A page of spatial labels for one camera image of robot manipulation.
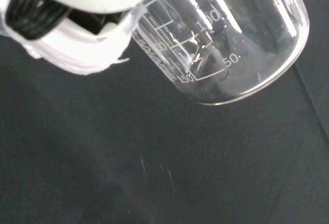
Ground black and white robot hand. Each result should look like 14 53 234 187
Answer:
0 0 165 76

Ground black bench cloth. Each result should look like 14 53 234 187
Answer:
0 0 329 224

